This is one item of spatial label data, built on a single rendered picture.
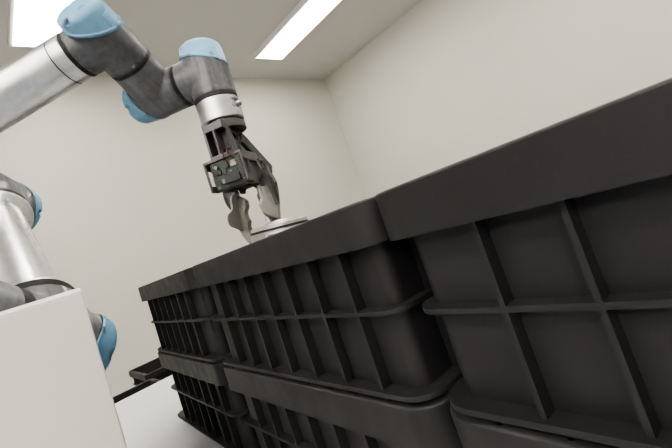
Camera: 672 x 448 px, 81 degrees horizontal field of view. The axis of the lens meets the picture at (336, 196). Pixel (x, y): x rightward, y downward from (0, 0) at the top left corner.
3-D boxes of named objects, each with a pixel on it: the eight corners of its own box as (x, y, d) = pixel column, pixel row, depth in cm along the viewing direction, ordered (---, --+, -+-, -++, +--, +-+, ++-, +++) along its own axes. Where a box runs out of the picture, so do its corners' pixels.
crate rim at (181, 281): (322, 236, 91) (319, 226, 91) (418, 206, 68) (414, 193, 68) (139, 302, 66) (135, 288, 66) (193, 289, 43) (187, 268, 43)
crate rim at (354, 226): (374, 245, 20) (358, 200, 20) (193, 289, 43) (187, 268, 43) (614, 144, 45) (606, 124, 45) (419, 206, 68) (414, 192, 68)
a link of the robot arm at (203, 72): (189, 63, 75) (228, 45, 74) (206, 116, 74) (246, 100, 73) (163, 47, 67) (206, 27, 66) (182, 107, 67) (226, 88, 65)
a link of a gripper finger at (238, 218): (224, 250, 66) (217, 195, 66) (241, 245, 72) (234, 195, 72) (241, 248, 65) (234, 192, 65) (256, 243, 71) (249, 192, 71)
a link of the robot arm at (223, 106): (210, 115, 74) (248, 99, 72) (217, 138, 74) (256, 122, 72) (186, 106, 67) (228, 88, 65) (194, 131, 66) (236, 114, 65)
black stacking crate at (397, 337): (439, 432, 19) (362, 211, 20) (222, 374, 42) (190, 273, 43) (644, 224, 44) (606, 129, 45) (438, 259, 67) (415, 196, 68)
